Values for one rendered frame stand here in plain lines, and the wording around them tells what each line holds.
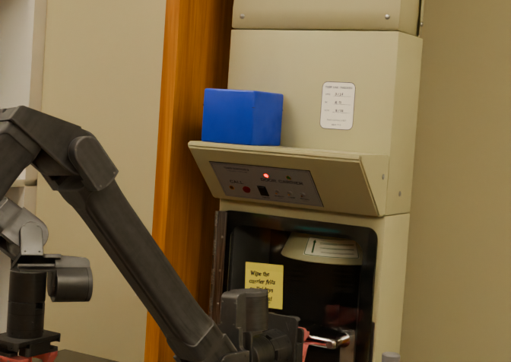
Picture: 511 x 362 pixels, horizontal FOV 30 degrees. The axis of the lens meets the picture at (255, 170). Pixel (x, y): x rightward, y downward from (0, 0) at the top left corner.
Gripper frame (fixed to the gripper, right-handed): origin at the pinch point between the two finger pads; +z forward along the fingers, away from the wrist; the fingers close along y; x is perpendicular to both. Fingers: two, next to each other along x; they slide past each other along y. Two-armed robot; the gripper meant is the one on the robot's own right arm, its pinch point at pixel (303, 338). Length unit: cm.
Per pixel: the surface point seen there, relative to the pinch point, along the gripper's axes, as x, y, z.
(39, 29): 105, 56, 46
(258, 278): 11.5, 7.9, 4.2
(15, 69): 114, 46, 47
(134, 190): 74, 17, 48
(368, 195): -10.1, 24.5, -0.7
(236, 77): 19.4, 42.8, 5.0
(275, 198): 7.7, 22.4, 1.3
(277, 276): 7.9, 8.8, 4.2
